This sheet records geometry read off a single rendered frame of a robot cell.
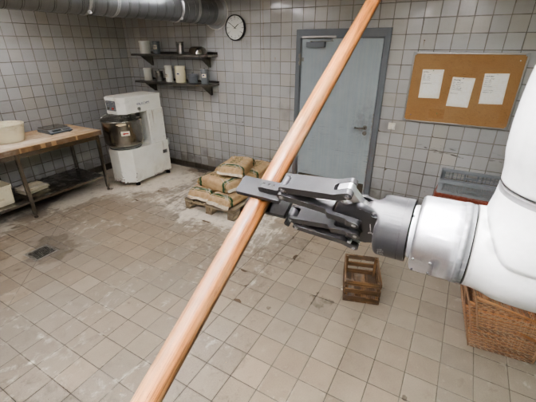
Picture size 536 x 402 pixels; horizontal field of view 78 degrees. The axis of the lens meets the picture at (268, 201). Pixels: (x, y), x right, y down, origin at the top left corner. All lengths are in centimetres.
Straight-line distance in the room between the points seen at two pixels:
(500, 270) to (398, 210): 11
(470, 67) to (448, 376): 294
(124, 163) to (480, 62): 467
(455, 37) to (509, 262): 391
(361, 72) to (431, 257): 402
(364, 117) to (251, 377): 319
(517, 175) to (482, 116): 390
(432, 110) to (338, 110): 109
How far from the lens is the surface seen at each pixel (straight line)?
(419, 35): 426
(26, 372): 297
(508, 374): 296
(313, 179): 41
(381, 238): 40
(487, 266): 39
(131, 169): 545
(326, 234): 48
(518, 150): 36
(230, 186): 415
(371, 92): 434
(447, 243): 38
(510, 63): 422
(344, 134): 450
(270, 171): 49
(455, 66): 421
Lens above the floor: 199
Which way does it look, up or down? 25 degrees down
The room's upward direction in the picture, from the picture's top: straight up
